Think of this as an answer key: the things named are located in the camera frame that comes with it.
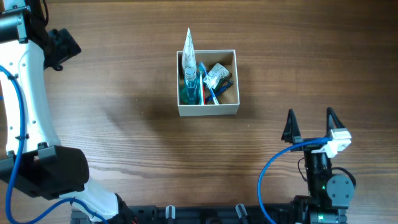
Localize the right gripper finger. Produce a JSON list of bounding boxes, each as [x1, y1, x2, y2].
[[281, 109, 302, 143], [326, 107, 345, 133]]

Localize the blue disposable razor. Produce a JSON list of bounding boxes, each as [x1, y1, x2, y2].
[[205, 81, 234, 103]]

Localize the green white soap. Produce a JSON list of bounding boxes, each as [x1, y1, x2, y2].
[[208, 63, 229, 90]]

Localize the blue mouthwash bottle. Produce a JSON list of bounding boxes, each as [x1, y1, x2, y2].
[[180, 67, 199, 105]]

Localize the blue white toothbrush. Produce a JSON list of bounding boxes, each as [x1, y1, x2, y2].
[[198, 62, 219, 105]]

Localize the white floral lotion tube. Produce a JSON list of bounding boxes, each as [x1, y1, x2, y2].
[[182, 28, 197, 75]]

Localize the green white toothpaste tube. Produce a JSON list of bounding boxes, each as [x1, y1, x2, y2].
[[199, 72, 206, 105]]

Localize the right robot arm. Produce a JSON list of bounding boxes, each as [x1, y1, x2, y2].
[[277, 108, 356, 223]]

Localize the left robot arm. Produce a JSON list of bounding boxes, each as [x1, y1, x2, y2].
[[1, 0, 132, 223]]

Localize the white cardboard box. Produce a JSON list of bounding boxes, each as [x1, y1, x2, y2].
[[176, 50, 240, 116]]

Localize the right blue cable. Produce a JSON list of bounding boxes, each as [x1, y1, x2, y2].
[[256, 136, 332, 224]]

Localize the blue cable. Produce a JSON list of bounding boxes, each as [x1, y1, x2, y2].
[[256, 136, 332, 224], [0, 65, 109, 224]]

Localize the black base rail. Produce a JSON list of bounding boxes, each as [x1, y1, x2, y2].
[[70, 203, 347, 224]]

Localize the left blue cable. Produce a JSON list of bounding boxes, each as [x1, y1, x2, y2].
[[0, 65, 109, 224]]

